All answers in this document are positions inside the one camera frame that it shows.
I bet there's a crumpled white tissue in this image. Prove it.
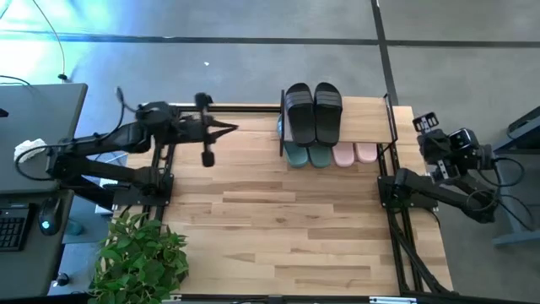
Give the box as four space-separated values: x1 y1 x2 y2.
13 138 47 165

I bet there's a grey metal table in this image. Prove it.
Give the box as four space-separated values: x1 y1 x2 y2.
480 105 540 248

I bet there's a black rubber slide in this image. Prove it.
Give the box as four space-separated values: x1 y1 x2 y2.
283 82 317 148
313 82 344 148

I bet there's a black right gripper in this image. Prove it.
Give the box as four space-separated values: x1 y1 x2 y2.
412 111 453 183

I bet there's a green leafy potted plant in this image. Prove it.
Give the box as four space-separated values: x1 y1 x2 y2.
87 210 190 304

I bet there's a white box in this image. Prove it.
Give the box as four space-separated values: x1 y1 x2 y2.
94 176 123 215

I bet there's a black computer mouse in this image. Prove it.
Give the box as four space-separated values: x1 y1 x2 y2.
38 196 63 236

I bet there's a black keyboard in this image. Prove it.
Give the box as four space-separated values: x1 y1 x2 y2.
0 204 31 253

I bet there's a grey desk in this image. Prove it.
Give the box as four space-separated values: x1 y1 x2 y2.
0 83 89 301

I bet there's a wooden shelf with black frame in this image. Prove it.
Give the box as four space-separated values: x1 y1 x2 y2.
278 89 400 158

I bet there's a black table frame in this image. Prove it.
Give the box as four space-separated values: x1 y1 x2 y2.
143 103 540 304

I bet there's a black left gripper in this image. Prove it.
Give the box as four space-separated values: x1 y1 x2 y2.
176 91 240 168

